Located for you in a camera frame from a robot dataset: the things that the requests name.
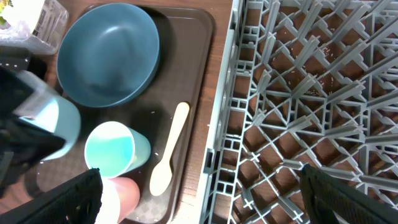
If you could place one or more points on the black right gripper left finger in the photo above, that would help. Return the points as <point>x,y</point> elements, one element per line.
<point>75,201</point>

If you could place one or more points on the light blue cup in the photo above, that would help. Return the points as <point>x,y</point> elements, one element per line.
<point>116,149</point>

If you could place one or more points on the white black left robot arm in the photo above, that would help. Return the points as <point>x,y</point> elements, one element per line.
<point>22,145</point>

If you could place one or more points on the light blue rice bowl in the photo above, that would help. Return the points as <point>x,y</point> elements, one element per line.
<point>48,110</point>

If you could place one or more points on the dark blue plate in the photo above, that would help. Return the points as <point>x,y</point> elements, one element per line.
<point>109,55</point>

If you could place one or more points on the clear plastic waste bin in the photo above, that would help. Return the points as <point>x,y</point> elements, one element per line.
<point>36,25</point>

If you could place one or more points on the grey dishwasher rack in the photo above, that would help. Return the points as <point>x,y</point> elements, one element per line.
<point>301,82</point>

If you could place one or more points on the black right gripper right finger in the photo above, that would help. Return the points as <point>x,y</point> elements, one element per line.
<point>325,198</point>

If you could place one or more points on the yellow plastic spoon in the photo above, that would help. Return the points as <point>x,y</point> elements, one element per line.
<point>162,173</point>

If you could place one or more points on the pink cup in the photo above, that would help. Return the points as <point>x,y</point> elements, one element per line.
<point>120,197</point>

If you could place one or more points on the dark brown serving tray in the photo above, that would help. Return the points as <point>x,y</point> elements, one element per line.
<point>185,39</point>

